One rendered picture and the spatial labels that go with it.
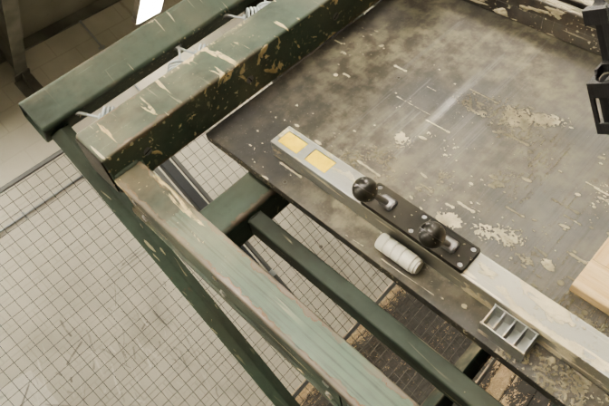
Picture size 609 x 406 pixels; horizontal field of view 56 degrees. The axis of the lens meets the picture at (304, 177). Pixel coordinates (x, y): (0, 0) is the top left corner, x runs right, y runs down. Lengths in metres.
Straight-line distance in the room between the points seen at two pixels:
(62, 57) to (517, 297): 5.59
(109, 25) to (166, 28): 4.69
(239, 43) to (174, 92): 0.17
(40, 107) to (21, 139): 4.22
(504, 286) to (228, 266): 0.41
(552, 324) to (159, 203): 0.64
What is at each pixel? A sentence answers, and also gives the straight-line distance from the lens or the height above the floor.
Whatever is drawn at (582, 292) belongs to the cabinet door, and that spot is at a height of 1.21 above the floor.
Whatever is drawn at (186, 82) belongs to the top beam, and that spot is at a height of 1.89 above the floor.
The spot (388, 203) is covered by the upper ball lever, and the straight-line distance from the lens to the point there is 0.92.
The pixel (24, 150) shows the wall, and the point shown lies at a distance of 5.75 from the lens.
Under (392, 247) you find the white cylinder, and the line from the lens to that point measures 0.91.
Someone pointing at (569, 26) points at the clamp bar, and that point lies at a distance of 1.30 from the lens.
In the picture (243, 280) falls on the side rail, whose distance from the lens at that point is 0.88.
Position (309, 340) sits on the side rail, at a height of 1.43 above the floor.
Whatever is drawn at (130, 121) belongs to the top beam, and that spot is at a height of 1.88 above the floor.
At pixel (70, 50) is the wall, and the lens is 6.17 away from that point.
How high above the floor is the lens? 1.61
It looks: 1 degrees down
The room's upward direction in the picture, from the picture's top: 41 degrees counter-clockwise
